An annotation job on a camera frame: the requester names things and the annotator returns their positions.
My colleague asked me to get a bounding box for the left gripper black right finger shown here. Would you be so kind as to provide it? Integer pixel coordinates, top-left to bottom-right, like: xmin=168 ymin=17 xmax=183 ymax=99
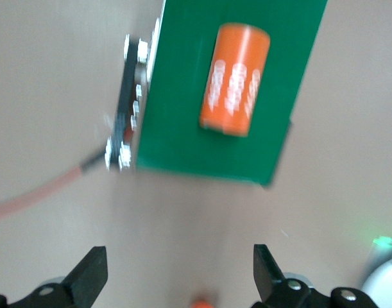
xmin=250 ymin=244 xmax=377 ymax=308

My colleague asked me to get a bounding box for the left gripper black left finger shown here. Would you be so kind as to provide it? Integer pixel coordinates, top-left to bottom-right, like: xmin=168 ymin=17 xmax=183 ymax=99
xmin=0 ymin=246 xmax=108 ymax=308

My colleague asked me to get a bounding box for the green belt conveyor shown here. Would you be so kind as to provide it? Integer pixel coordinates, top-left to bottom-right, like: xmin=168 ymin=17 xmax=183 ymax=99
xmin=104 ymin=0 xmax=328 ymax=189

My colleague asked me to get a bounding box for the red black conveyor wire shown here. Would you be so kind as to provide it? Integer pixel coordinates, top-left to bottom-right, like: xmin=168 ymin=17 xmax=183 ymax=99
xmin=0 ymin=150 xmax=110 ymax=222

